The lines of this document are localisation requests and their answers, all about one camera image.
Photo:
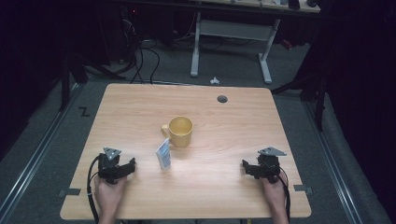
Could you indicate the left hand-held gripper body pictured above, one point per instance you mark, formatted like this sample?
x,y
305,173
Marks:
x,y
109,165

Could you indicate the yellow cup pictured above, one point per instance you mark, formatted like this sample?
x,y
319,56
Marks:
x,y
182,137

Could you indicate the white paper scrap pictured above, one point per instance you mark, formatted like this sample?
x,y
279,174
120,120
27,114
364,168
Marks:
x,y
214,81

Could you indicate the person's right hand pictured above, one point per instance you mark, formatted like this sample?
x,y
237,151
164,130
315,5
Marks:
x,y
275,194

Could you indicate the grey tape strip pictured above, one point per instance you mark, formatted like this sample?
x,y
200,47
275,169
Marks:
x,y
302,188
70,192

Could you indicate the black metal stand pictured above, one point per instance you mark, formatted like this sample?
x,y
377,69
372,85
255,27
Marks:
x,y
319,102
65,81

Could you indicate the red object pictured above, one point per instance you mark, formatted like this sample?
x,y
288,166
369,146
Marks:
x,y
286,44

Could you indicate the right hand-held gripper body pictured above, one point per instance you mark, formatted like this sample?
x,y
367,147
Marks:
x,y
268,166

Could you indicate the metal floor rail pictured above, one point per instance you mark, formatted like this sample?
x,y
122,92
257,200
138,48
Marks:
x,y
34,158
333,161

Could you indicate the white metal desk frame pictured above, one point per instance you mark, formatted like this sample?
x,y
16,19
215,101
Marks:
x,y
233,29

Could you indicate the dark computer tower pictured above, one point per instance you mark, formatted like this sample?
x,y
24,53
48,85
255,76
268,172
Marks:
x,y
129,31

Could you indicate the black tape mark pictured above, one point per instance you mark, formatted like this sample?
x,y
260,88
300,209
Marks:
x,y
84,111

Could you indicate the white and blue sachet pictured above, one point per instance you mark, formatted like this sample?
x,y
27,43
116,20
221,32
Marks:
x,y
164,157

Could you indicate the person's left hand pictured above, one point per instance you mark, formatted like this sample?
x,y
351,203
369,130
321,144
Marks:
x,y
109,194

